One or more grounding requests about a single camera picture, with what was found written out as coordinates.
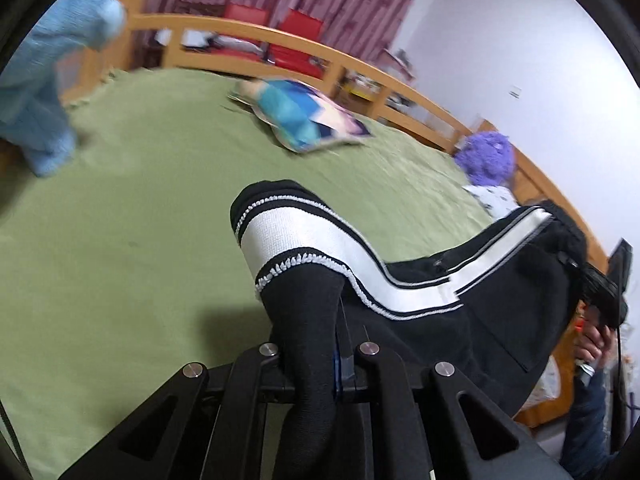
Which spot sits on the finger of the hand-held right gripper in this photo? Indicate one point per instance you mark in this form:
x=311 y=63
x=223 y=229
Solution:
x=600 y=287

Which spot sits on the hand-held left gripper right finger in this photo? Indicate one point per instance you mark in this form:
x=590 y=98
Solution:
x=362 y=366

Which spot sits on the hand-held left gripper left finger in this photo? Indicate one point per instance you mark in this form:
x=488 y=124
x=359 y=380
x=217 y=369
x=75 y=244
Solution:
x=272 y=367

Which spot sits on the black pants white side stripe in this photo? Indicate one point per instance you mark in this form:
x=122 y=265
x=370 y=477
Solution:
x=500 y=340

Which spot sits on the person's right forearm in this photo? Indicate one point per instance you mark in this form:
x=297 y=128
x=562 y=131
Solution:
x=590 y=430

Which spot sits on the person's right hand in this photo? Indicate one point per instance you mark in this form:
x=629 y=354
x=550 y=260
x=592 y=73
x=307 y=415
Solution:
x=595 y=345

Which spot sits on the white patterned cloth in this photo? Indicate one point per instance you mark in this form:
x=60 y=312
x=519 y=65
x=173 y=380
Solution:
x=495 y=200

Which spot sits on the green fleece blanket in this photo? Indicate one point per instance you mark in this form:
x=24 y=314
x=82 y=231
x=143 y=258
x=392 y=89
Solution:
x=150 y=260

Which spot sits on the purple plush toy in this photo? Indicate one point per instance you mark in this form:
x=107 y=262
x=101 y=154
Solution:
x=487 y=157

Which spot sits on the geometric print pillow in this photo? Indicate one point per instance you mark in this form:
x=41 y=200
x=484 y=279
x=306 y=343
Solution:
x=295 y=115

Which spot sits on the pile of papers and boxes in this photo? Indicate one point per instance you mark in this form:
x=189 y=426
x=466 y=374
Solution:
x=400 y=65

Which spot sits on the red chair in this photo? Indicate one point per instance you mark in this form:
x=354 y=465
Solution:
x=300 y=27
x=245 y=15

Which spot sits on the light blue plush toy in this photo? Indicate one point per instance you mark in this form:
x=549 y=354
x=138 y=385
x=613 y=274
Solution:
x=45 y=60

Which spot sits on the white wall switch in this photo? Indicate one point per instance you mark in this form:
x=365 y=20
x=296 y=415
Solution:
x=515 y=92

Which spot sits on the wooden bed frame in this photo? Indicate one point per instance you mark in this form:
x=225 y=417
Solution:
x=200 y=22

